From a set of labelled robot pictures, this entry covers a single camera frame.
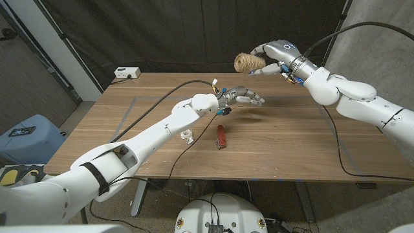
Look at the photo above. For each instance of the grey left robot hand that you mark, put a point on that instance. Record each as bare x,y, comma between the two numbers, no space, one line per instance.
237,94

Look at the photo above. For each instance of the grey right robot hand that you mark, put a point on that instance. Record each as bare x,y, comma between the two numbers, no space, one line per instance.
284,53

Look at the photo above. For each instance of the brown jute twine spool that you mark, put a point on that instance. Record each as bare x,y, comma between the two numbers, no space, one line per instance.
247,62

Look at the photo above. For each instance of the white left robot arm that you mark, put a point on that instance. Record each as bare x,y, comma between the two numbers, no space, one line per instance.
136,145

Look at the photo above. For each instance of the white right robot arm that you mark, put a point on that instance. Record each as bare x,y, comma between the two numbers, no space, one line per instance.
362,100

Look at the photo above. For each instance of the red swiss knife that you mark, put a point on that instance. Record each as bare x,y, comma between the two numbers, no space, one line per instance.
221,136

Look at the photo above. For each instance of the small white tape roll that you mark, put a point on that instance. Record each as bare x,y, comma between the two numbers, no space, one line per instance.
187,135

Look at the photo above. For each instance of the black backdrop stand pole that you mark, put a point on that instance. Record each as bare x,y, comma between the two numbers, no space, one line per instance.
64,37
341,17

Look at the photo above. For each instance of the white power box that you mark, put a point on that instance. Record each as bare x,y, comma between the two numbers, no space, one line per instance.
127,72

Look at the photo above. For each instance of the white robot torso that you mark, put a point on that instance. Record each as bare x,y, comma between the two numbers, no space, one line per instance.
233,210

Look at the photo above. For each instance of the black ribbed round object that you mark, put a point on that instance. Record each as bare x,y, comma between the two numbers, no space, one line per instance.
157,184

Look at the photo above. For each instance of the grey metal table leg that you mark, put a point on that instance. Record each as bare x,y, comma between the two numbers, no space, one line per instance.
304,200
139,200

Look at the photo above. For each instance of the black backdrop curtain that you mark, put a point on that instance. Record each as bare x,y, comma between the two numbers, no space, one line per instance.
129,26

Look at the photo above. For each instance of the small black electronics box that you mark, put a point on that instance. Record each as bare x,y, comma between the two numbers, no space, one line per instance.
215,228

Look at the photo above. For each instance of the black floor power strip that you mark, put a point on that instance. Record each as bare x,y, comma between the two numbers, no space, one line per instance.
284,226

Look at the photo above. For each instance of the blue plastic container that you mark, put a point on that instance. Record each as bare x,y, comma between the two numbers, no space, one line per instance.
32,142

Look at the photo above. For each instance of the black phone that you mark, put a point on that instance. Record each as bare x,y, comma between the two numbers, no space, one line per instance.
22,131

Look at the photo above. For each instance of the black shoe yellow insole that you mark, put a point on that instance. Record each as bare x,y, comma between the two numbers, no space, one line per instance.
30,171
9,176

